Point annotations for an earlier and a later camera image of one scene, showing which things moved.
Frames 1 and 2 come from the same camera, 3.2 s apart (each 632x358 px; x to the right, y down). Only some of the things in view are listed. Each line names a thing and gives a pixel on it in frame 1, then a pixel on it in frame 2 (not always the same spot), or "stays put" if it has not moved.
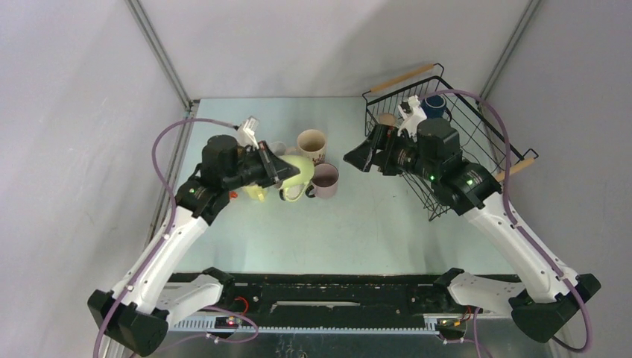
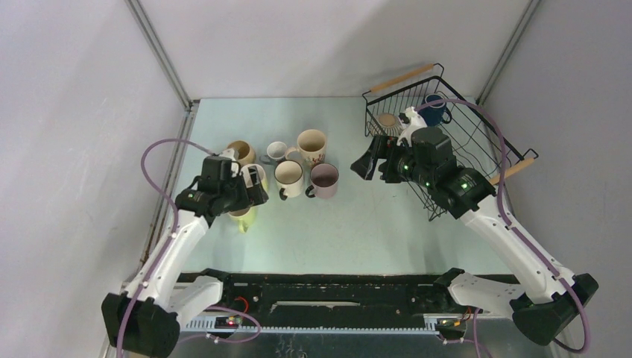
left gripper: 271,167 -> 256,195
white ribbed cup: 387,118 stays put
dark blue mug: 434,107 stays put
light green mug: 294,187 -> 245,218
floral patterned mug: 312,143 stays put
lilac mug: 324,181 stays put
